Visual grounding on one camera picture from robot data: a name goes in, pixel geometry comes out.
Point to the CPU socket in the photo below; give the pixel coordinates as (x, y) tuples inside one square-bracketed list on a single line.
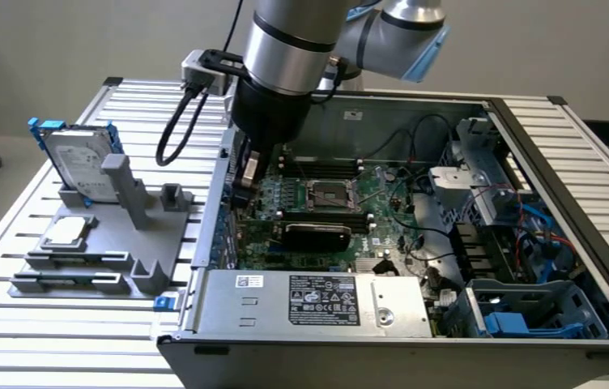
[(334, 195)]

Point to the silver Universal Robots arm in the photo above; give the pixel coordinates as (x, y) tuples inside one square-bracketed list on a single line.
[(283, 48)]

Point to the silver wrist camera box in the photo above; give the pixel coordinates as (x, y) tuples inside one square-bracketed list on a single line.
[(202, 71)]

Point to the blue case latch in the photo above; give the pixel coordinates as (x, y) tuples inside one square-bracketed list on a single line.
[(164, 303)]

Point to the green motherboard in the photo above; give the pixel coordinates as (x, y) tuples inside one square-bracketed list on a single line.
[(391, 227)]

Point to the silver CPU chip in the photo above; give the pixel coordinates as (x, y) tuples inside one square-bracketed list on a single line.
[(70, 231)]

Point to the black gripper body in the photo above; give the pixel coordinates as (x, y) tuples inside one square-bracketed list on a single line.
[(270, 113)]

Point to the disk bay with blue caddy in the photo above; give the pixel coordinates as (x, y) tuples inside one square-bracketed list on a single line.
[(526, 320)]

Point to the metal drive cage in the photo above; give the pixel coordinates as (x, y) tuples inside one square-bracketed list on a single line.
[(472, 182)]

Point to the grey parts rack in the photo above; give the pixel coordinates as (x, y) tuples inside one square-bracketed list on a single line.
[(104, 251)]

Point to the hard disk with blue bracket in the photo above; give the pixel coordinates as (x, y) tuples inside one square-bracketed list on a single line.
[(80, 162)]

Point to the open black PC case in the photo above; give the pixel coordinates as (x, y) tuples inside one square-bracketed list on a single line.
[(446, 356)]

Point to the silver power supply unit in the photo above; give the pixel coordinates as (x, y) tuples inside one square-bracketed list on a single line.
[(262, 308)]

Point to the black graphics card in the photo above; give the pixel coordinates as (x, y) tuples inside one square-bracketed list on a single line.
[(316, 238)]

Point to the black RAM slot bank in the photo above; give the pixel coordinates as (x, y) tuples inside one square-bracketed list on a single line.
[(323, 165), (359, 222)]

